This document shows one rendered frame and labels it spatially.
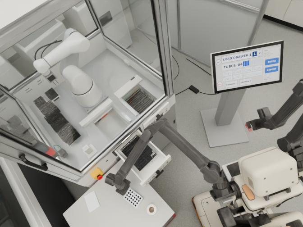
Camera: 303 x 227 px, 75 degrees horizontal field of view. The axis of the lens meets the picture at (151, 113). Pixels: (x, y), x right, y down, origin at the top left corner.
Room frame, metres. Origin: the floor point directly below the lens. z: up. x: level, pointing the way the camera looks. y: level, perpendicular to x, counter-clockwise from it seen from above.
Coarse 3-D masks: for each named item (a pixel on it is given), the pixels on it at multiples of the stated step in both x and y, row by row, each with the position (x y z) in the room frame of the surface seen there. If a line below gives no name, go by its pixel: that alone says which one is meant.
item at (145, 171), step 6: (138, 132) 0.70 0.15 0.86; (150, 144) 0.58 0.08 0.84; (120, 150) 0.61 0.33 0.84; (156, 150) 0.52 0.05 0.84; (120, 156) 0.54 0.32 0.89; (162, 156) 0.46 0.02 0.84; (156, 162) 0.43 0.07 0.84; (132, 168) 0.42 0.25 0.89; (144, 168) 0.41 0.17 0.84; (150, 168) 0.40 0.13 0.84; (138, 174) 0.38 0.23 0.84; (144, 174) 0.37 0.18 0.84
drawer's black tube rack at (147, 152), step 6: (132, 138) 0.65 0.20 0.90; (138, 138) 0.63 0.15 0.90; (126, 144) 0.62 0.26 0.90; (132, 144) 0.60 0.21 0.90; (126, 150) 0.57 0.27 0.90; (144, 150) 0.53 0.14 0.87; (150, 150) 0.51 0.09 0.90; (126, 156) 0.52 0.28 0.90; (144, 156) 0.49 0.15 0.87; (138, 162) 0.46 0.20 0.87; (138, 168) 0.41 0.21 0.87
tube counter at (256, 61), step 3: (246, 60) 0.88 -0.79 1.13; (249, 60) 0.88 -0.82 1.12; (252, 60) 0.87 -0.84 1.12; (255, 60) 0.87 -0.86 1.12; (258, 60) 0.86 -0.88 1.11; (261, 60) 0.85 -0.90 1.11; (237, 63) 0.89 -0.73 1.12; (240, 63) 0.88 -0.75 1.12; (243, 63) 0.88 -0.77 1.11; (246, 63) 0.87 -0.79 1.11; (249, 63) 0.86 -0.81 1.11; (252, 63) 0.86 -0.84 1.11; (255, 63) 0.85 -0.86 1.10; (258, 63) 0.85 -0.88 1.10; (261, 63) 0.84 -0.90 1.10; (240, 66) 0.87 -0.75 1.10; (243, 66) 0.86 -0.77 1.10
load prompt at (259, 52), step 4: (244, 52) 0.92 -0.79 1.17; (248, 52) 0.92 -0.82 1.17; (252, 52) 0.91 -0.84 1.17; (256, 52) 0.90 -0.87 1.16; (260, 52) 0.89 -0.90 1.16; (224, 56) 0.95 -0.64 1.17; (228, 56) 0.94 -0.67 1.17; (232, 56) 0.93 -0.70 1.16; (236, 56) 0.92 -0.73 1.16; (240, 56) 0.91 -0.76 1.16; (244, 56) 0.91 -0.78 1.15; (248, 56) 0.90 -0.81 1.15; (252, 56) 0.89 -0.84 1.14; (256, 56) 0.88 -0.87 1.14; (224, 60) 0.93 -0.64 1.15; (228, 60) 0.92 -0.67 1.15; (232, 60) 0.91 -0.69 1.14; (236, 60) 0.90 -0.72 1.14
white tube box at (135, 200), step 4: (128, 192) 0.29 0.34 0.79; (132, 192) 0.28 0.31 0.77; (124, 196) 0.27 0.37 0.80; (128, 196) 0.26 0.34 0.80; (132, 196) 0.25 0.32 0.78; (136, 196) 0.24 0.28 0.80; (140, 196) 0.23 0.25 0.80; (128, 200) 0.23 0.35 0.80; (132, 200) 0.22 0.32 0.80; (136, 200) 0.22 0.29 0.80; (140, 200) 0.21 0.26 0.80; (132, 204) 0.20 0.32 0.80; (136, 204) 0.19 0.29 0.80; (136, 208) 0.17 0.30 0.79
